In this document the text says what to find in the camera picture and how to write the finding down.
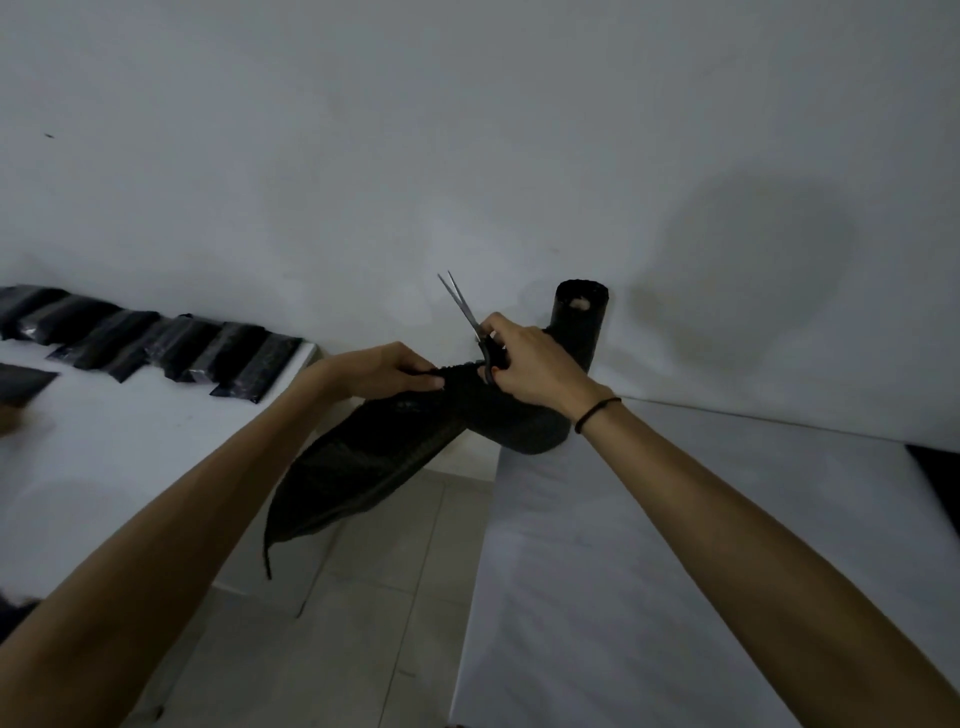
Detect person's right hand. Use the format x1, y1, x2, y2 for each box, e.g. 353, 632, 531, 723
478, 312, 616, 429

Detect person's left hand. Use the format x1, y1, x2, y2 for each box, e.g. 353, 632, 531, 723
300, 341, 447, 407

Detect black-handled steel scissors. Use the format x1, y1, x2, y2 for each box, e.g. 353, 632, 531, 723
437, 270, 511, 385

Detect person's right forearm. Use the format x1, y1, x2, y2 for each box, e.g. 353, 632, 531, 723
577, 401, 960, 728

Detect person's left forearm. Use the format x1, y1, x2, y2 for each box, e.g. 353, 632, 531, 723
0, 371, 333, 728

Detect black wristband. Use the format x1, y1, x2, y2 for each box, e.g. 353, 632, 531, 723
573, 396, 624, 435

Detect row of black packets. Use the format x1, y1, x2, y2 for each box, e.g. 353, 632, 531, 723
0, 284, 305, 405

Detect single flat black pouch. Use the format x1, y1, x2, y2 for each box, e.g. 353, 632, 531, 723
0, 363, 60, 411

